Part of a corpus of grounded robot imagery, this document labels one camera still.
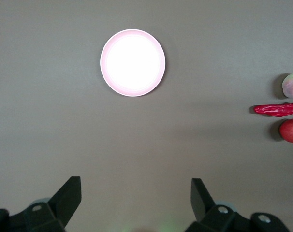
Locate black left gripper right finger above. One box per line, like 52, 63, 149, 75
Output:
185, 178, 290, 232

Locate red chili pepper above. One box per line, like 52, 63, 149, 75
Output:
254, 101, 293, 119

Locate brown table cloth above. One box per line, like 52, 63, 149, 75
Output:
0, 0, 293, 232

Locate red pomegranate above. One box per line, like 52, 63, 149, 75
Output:
279, 118, 293, 144

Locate yellow-pink peach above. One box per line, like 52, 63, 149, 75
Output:
281, 71, 293, 99

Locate pink round plate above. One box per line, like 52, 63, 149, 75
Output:
100, 29, 166, 97

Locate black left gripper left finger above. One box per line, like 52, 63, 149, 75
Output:
0, 176, 82, 232

